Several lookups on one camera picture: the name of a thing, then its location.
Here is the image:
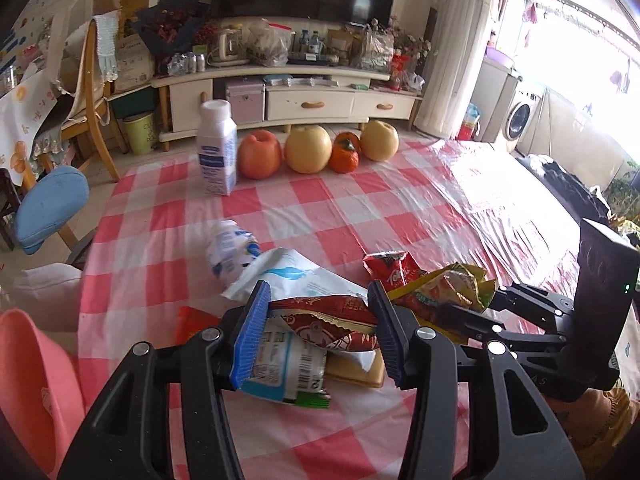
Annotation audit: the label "dark wrapped flower bouquet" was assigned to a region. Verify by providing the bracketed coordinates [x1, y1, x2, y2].
[132, 2, 213, 53]

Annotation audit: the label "cream cloth bag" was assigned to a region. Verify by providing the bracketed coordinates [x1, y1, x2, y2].
[47, 0, 123, 126]

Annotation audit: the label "yellow packet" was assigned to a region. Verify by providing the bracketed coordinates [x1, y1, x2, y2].
[325, 347, 386, 388]

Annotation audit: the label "red apple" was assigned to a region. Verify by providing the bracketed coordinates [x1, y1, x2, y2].
[236, 130, 282, 180]

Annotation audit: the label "dark clothes pile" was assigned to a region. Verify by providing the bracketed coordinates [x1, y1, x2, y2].
[515, 154, 611, 231]

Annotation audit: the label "white pillow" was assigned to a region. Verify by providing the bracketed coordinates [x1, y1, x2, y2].
[10, 264, 83, 333]

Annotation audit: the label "green waste bin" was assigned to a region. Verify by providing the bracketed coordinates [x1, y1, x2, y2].
[121, 112, 158, 156]

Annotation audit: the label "small white yogurt bottle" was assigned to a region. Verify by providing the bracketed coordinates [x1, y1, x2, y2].
[206, 220, 262, 281]

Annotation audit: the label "white utility cabinet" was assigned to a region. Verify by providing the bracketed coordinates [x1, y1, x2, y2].
[475, 55, 521, 141]

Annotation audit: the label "dark green crate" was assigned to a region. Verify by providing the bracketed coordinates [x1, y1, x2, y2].
[109, 87, 158, 121]

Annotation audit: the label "white orange-print tablecloth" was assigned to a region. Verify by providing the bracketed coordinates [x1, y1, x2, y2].
[0, 72, 56, 186]

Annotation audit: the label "red checked tablecloth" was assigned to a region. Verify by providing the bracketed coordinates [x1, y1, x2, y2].
[75, 137, 621, 480]

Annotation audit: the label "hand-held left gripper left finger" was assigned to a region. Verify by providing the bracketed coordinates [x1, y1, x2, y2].
[57, 280, 272, 480]

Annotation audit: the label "tall white milk bottle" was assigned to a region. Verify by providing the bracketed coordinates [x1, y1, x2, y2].
[196, 100, 239, 197]

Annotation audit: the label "cream television cabinet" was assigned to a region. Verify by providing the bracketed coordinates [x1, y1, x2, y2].
[150, 57, 426, 151]

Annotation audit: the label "white wet wipes packet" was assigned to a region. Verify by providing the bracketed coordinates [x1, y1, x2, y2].
[221, 247, 368, 311]

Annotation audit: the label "yellow green snack wrapper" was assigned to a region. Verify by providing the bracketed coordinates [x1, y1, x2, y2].
[400, 262, 497, 333]

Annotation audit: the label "purple basin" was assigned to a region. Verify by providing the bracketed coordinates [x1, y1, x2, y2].
[481, 49, 516, 71]

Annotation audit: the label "dried flower bunch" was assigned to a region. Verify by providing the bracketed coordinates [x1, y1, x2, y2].
[387, 17, 433, 61]

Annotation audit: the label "clear plastic bag of goods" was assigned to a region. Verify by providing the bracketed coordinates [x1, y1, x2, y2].
[245, 20, 296, 67]

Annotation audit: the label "small orange persimmon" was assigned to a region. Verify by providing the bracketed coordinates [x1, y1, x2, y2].
[327, 147, 361, 175]

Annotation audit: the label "red plastic package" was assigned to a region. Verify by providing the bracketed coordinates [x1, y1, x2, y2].
[390, 52, 413, 91]

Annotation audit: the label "printed plastic bag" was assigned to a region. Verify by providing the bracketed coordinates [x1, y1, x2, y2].
[357, 25, 396, 73]

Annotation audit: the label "pink storage box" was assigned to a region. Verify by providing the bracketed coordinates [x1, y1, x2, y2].
[225, 82, 266, 123]

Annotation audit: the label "blue red plastic bag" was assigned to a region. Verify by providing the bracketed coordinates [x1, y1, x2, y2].
[457, 102, 481, 141]

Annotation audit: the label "blue white barcode packet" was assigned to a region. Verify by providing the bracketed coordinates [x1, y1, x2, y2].
[239, 317, 332, 410]

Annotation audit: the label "yellow pear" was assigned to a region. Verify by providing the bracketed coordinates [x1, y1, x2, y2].
[360, 120, 400, 162]
[284, 125, 333, 175]

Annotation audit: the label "shiny wrapped jars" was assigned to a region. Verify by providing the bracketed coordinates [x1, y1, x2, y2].
[167, 50, 208, 76]

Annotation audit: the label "light wooden chair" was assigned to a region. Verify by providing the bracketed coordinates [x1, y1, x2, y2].
[50, 15, 123, 183]

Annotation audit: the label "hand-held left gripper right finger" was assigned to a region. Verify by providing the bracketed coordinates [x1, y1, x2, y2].
[367, 280, 586, 480]

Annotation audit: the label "person's right forearm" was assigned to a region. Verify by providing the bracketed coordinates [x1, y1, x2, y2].
[542, 387, 640, 461]

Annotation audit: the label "pale green lace cloth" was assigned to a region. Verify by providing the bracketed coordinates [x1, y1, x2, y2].
[92, 12, 121, 81]

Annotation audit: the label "dark red snack wrapper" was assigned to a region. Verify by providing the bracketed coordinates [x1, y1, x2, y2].
[269, 294, 381, 353]

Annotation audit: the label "white cardboard box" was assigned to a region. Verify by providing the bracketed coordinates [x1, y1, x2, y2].
[115, 35, 156, 93]

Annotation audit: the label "glass electric kettle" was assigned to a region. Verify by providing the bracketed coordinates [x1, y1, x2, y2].
[207, 27, 251, 67]

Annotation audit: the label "white washing machine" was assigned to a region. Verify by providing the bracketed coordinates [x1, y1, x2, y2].
[502, 85, 546, 142]

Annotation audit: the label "green potted plant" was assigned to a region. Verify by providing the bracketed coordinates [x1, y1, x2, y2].
[602, 160, 640, 221]

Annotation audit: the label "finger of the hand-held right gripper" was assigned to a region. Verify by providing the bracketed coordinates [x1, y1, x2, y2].
[436, 304, 571, 356]
[487, 281, 576, 328]

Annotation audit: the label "white curtain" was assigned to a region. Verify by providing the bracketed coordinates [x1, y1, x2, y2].
[415, 0, 516, 138]

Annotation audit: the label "colourful wall chart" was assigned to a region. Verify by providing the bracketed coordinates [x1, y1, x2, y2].
[0, 0, 76, 86]

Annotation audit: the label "pink plastic bin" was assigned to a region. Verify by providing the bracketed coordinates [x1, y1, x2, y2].
[0, 308, 86, 478]

